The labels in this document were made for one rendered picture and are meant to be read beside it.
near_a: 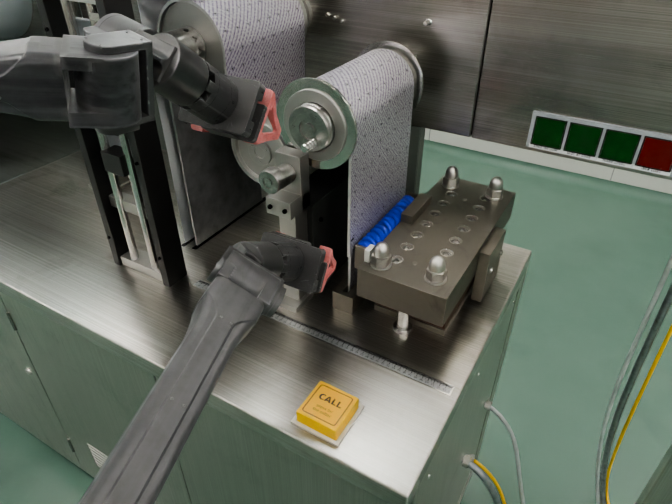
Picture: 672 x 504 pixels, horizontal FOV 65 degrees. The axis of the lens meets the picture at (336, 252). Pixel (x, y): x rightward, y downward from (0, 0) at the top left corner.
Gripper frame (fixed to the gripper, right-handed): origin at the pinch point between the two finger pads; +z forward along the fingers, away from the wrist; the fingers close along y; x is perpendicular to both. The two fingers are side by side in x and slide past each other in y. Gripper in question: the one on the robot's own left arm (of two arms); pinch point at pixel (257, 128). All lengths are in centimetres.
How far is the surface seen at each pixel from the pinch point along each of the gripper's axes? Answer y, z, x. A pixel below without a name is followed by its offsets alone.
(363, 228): 6.4, 31.1, -6.4
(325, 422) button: 16.8, 14.7, -36.3
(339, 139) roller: 4.9, 14.1, 4.4
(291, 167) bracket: -2.4, 15.1, -1.5
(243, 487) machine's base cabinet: -3, 36, -61
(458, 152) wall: -51, 296, 83
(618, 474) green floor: 72, 142, -51
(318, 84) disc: 1.1, 9.4, 10.6
